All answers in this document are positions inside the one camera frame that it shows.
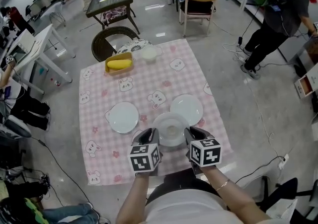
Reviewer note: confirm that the white box orange inside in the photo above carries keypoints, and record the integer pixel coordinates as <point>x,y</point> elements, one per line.
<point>306,86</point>

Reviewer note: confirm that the glass-top wicker table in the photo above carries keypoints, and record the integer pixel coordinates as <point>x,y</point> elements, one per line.
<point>99,7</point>

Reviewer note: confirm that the wooden chair with black cushion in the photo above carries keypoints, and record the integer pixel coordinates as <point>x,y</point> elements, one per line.
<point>196,7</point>

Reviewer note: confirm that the white toaster oven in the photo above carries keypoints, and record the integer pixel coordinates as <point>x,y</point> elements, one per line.
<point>23,44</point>

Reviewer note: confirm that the pink patterned cloth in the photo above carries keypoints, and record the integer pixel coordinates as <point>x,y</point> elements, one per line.
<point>113,14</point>

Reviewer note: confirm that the person's right forearm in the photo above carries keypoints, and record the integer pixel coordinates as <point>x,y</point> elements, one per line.
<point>231,200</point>

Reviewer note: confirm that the yellow corn cob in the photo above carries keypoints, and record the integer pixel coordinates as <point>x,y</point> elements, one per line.
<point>118,64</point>

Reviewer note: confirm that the dark wicker chair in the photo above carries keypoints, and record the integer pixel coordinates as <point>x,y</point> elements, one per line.
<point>109,33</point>

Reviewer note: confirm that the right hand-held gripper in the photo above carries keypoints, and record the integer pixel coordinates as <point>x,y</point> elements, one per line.
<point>207,154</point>

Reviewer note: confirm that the black office chair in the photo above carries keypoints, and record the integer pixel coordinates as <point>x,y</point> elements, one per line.
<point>280,193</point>

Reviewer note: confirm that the tan rectangular basket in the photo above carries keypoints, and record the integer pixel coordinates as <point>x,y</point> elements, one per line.
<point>120,72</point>

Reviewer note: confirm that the white table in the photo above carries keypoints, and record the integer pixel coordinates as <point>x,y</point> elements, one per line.
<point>43,40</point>

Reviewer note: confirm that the pink checked tablecloth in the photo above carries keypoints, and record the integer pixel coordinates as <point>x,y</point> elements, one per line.
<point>139,86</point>

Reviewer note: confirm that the small bottle red cap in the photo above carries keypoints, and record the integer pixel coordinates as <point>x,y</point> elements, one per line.
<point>55,82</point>

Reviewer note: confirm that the white power strip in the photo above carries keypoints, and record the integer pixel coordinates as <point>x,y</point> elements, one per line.
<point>283,162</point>
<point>239,57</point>

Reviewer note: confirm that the floral seat cushion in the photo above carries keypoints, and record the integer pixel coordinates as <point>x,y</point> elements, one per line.
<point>135,45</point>

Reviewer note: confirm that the person's white shirt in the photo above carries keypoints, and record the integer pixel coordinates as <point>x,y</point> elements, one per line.
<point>188,208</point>

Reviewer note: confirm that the white plate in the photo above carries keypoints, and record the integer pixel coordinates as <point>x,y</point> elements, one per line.
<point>171,121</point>
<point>124,118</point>
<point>186,108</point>

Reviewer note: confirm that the person's left forearm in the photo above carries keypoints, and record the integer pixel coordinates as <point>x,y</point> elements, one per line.
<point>131,203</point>

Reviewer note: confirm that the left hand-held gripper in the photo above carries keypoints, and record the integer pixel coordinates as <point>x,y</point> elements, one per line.
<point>141,161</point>

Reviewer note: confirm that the teal plastic item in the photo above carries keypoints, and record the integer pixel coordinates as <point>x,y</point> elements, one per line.
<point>44,69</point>

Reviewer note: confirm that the person's black trousers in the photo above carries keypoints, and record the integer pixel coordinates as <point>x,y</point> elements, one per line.
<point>179,182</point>

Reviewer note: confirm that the white bowl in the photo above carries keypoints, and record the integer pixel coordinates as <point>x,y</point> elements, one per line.
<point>150,54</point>

